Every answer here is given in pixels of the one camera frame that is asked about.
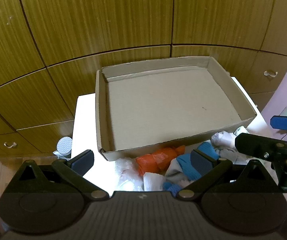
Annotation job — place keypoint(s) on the white sock bundle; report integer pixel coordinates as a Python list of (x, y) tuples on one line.
[(224, 138)]

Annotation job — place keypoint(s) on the clear white plastic bag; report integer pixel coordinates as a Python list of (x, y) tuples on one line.
[(127, 175)]

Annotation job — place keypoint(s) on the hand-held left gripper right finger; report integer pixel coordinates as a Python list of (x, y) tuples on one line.
[(200, 162)]

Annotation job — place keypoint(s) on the small blue sock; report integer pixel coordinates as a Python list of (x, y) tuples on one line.
[(172, 188)]

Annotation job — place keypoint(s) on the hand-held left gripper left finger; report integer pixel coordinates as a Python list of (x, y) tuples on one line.
[(84, 161)]

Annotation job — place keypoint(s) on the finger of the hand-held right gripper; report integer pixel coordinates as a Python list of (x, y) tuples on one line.
[(256, 143), (284, 122)]

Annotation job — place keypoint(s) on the orange plastic bag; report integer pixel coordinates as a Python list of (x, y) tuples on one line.
[(156, 161)]

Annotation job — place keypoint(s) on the patterned white cloth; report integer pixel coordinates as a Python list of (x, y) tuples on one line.
[(241, 130)]

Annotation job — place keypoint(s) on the wooden wardrobe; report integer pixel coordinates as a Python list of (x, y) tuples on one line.
[(83, 30)]

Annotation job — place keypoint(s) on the round grey lidded container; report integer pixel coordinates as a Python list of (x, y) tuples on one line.
[(64, 145)]

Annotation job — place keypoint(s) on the grey sock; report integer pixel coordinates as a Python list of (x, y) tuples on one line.
[(227, 153)]

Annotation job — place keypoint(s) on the cardboard box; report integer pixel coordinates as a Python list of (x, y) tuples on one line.
[(168, 105)]

